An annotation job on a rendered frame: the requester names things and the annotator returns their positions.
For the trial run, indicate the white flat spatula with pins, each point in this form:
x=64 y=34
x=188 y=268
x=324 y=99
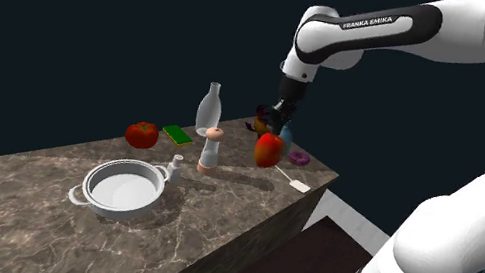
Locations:
x=299 y=185

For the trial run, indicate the clear glass bottle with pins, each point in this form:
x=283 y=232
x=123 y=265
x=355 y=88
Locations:
x=208 y=113

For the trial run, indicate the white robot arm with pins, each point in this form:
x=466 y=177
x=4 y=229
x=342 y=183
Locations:
x=454 y=230

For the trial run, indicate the blue vase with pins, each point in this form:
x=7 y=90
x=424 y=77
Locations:
x=288 y=138

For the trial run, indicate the small white shaker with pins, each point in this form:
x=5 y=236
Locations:
x=174 y=170

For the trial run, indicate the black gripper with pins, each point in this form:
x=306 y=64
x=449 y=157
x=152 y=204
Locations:
x=291 y=92

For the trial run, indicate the green and yellow sponge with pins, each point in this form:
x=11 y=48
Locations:
x=177 y=135

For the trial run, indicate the white and tan pepper mill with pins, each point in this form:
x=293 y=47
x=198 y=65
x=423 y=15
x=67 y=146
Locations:
x=210 y=153

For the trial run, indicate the red and yellow apple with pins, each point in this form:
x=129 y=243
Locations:
x=268 y=151

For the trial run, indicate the orange and dark figure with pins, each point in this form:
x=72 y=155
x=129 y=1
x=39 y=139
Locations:
x=260 y=126

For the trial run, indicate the purple doughnut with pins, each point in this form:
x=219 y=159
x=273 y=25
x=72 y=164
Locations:
x=294 y=158

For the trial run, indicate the red tomato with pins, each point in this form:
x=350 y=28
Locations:
x=142 y=135

